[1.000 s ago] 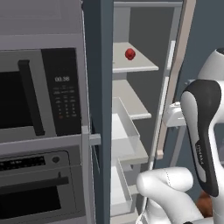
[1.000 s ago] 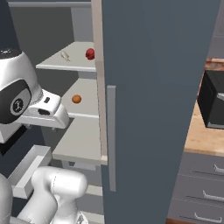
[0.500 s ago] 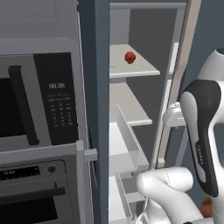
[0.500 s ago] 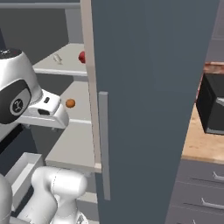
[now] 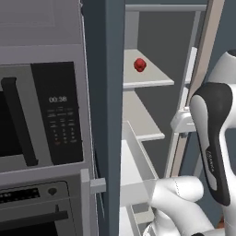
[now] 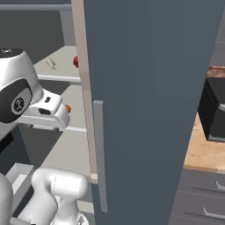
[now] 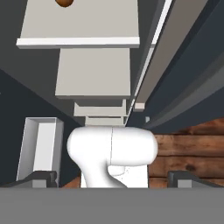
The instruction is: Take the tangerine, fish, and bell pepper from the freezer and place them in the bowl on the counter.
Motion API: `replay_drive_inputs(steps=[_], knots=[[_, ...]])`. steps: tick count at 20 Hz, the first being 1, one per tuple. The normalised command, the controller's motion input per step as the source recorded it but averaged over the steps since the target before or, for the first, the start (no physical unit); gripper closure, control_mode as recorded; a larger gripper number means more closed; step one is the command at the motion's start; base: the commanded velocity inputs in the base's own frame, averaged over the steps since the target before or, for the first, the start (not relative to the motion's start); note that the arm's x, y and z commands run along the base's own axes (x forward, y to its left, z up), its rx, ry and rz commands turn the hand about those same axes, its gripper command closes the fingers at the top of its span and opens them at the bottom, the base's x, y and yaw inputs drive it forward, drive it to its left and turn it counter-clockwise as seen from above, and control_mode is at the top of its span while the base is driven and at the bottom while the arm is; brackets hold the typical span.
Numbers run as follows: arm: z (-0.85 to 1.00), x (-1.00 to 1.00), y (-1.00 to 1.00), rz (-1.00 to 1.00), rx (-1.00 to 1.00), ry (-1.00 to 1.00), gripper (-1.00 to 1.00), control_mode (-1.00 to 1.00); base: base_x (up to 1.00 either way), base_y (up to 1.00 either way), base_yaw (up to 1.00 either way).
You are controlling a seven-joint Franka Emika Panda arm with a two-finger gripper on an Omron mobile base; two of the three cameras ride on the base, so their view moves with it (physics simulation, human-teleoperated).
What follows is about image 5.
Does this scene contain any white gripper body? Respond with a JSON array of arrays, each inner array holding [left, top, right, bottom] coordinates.
[[170, 106, 198, 135]]

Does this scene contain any red bell pepper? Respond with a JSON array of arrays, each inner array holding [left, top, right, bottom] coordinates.
[[133, 57, 148, 74]]

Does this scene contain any dark grey fridge freezer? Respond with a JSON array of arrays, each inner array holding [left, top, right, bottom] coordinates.
[[80, 0, 216, 236]]

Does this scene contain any fridge freezer door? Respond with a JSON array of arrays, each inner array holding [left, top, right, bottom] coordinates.
[[163, 0, 236, 216]]

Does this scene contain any white fridge shelf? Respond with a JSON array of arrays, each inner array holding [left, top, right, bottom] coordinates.
[[122, 89, 166, 143], [123, 48, 175, 90]]

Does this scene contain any white fridge drawer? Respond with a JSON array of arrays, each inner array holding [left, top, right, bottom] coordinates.
[[120, 120, 159, 207]]

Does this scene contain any grey built-in oven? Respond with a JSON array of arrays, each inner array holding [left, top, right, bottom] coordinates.
[[0, 173, 93, 236]]

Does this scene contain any grey microwave oven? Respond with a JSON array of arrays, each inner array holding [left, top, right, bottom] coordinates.
[[0, 45, 94, 183]]

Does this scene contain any grey bar handle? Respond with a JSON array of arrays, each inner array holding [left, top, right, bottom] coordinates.
[[79, 168, 107, 236]]

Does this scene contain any black microwave door handle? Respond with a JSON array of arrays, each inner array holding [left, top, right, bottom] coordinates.
[[0, 77, 40, 168]]

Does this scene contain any black oven door handle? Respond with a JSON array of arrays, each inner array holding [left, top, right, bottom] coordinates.
[[0, 210, 69, 224]]

